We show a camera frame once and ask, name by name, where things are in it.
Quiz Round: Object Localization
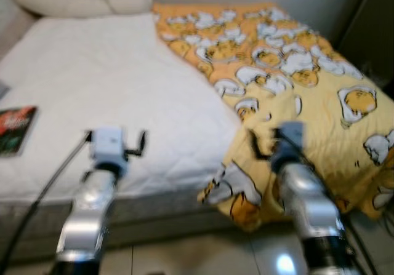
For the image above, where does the yellow cartoon egg blanket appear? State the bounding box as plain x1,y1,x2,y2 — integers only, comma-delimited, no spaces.
150,2,394,234

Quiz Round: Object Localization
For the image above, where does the dark cover paperback book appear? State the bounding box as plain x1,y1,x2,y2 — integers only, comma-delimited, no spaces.
0,105,38,157

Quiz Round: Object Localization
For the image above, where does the white quilted mattress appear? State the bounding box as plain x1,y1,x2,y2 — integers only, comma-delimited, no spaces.
0,13,245,206

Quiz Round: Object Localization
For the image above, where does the beige bed base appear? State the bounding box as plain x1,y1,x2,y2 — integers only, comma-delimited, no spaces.
0,188,248,258

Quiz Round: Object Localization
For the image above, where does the dark grey wardrobe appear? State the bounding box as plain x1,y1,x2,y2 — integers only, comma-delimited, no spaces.
334,0,394,90

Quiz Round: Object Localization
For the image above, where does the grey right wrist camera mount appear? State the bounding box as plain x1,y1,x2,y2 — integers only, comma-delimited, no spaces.
270,122,306,172

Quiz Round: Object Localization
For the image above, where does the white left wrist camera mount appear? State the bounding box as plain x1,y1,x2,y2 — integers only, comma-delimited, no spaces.
89,126,127,169

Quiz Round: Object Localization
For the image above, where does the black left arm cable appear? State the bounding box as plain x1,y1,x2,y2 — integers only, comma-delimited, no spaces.
0,132,94,273

